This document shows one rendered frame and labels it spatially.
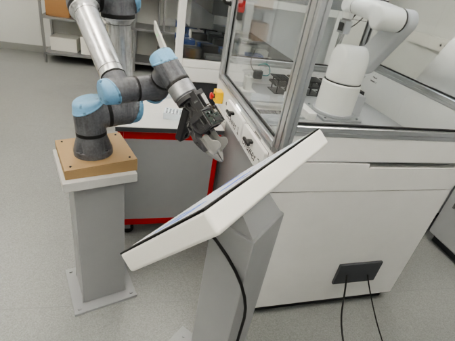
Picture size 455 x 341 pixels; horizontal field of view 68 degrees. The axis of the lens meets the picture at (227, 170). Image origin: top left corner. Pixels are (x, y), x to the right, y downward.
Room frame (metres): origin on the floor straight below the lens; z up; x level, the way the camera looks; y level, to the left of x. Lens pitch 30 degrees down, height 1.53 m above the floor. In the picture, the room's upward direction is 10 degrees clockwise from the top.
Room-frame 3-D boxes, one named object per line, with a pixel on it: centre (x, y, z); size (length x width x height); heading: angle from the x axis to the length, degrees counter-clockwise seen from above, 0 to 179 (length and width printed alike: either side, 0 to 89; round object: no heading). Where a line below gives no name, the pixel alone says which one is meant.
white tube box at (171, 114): (1.79, 0.35, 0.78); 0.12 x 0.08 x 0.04; 98
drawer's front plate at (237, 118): (1.64, 0.01, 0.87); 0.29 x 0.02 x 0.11; 20
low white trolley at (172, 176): (1.93, 0.43, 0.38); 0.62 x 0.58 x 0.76; 20
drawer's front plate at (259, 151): (1.35, -0.09, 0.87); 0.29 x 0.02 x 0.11; 20
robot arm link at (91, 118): (1.19, 0.56, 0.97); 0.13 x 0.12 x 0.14; 132
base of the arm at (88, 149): (1.18, 0.56, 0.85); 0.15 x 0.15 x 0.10
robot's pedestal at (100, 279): (1.18, 0.56, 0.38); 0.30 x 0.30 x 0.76; 35
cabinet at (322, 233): (1.76, -0.46, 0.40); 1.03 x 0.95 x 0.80; 20
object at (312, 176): (1.77, -0.46, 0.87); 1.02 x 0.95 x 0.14; 20
